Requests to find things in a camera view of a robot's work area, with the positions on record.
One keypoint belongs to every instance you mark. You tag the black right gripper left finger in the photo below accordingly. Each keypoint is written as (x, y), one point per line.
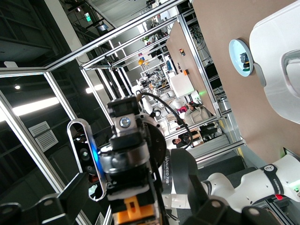
(47, 211)

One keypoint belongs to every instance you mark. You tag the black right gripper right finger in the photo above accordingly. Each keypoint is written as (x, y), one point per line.
(215, 213)

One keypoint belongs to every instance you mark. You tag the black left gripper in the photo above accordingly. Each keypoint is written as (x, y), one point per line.
(155, 145)

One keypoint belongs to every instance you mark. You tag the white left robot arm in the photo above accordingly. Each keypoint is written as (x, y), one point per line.
(248, 185)

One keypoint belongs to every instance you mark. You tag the dark haired person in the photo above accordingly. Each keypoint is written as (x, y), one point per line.
(175, 141)

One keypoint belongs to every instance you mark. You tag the yellow ball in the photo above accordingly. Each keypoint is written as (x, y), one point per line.
(141, 62)

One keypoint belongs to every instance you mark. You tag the white panel board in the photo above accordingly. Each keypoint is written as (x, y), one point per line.
(181, 85)

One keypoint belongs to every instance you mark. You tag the person in striped shirt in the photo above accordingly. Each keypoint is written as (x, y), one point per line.
(193, 116)

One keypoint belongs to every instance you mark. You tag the white air vent grille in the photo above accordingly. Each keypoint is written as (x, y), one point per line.
(39, 129)
(47, 141)

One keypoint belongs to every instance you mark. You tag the ceiling light strip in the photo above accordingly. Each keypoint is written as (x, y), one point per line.
(35, 106)

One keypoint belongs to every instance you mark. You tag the hanging monitor screen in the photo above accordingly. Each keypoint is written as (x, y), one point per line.
(102, 27)

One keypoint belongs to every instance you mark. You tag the brown background table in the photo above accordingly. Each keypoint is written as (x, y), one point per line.
(178, 39)

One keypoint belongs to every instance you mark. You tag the green exit sign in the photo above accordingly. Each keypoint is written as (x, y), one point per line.
(88, 17)

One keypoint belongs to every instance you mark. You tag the light blue round plate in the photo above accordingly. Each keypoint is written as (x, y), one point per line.
(235, 56)

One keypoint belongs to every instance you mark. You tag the white lunch box grey latches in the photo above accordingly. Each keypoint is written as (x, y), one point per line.
(269, 58)

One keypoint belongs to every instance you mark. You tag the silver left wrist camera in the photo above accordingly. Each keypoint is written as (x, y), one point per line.
(84, 153)

